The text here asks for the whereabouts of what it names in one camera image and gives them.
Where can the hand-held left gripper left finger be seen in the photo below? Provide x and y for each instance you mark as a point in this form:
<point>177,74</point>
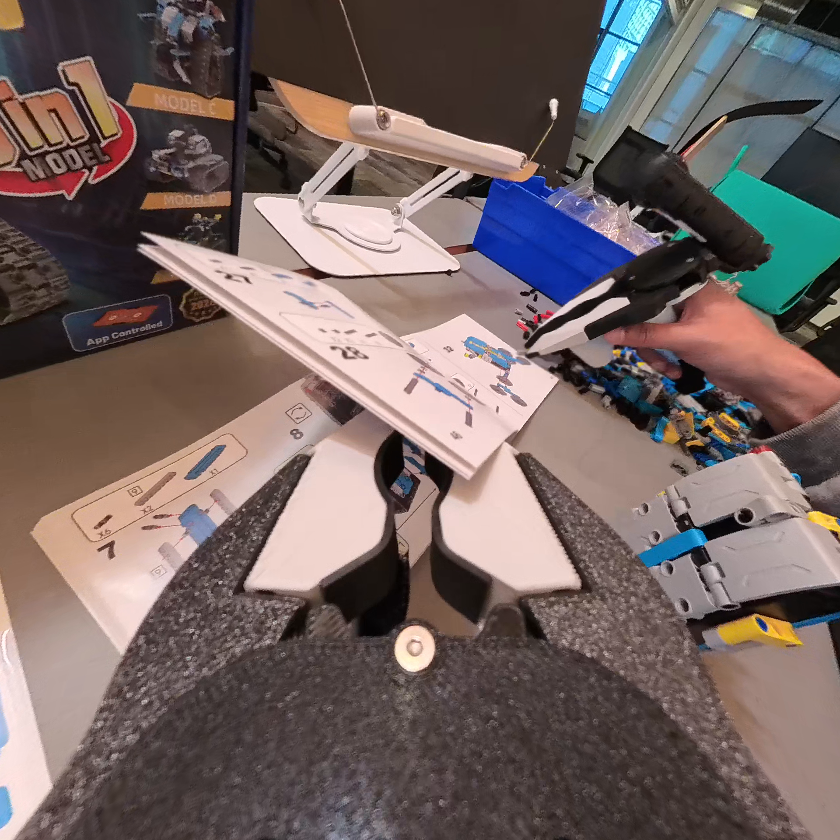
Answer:
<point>328,525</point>

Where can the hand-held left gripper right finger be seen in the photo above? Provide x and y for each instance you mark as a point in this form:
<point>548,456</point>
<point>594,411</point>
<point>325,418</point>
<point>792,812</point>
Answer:
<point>505,531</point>

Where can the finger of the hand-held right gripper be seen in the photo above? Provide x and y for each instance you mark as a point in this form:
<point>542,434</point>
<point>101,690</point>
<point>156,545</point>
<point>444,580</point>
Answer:
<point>564,334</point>
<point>584,298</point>

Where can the pile of toy brick pieces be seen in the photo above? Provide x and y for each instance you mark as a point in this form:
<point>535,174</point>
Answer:
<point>689,420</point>

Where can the instruction booklet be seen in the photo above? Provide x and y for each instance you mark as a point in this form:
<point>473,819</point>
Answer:
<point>328,328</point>

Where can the grey blue toy brick model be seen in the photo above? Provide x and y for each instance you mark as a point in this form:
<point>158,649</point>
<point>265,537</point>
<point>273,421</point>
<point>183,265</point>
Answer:
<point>741,558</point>

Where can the person's right hand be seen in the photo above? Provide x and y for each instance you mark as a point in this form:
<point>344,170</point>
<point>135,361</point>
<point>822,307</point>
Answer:
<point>735,341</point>

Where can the blue plastic bin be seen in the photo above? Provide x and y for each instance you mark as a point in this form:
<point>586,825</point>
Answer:
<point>525,236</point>

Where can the clear plastic bags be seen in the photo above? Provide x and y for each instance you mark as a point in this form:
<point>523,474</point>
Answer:
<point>597,210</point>

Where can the black office chair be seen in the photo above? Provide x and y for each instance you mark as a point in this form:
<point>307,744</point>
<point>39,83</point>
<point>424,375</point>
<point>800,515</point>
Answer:
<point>617,164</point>

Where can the white book stand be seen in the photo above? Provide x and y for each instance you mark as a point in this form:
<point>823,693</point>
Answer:
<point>426,65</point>

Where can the blue sticker sheet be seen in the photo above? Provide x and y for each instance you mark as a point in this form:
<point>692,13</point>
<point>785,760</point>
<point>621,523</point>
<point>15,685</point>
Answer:
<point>13,722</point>

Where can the dark printed toy set box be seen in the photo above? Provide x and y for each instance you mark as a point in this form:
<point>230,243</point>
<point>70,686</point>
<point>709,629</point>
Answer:
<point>118,197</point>

